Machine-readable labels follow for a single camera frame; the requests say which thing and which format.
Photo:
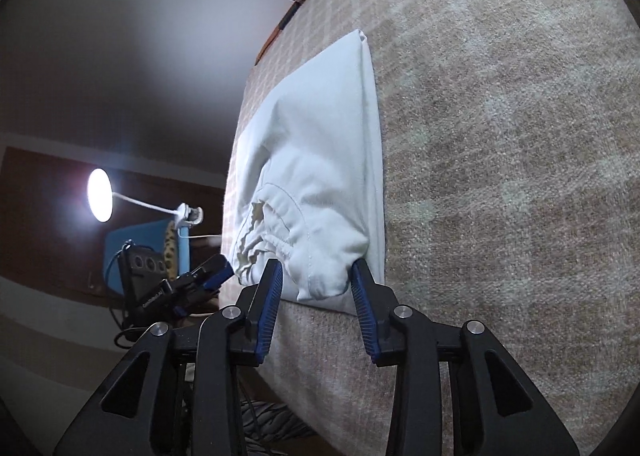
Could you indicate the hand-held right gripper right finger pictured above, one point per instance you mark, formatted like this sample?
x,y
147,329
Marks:
x,y
365,321

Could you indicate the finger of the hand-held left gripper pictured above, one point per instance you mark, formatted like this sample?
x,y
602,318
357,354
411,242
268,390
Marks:
x,y
215,271

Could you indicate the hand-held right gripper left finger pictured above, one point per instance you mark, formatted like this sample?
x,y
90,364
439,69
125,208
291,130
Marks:
x,y
265,316

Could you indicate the white t-shirt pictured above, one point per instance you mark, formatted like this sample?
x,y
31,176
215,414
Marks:
x,y
325,136

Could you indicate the leopard print cloth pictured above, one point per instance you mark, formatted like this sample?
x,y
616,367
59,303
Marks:
x,y
171,246

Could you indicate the blue chair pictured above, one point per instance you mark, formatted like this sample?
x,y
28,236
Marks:
x,y
140,236

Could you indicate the white desk lamp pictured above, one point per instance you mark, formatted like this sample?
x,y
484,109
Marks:
x,y
100,193

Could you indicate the black white striped cloth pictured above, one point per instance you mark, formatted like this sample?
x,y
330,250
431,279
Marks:
x,y
280,428

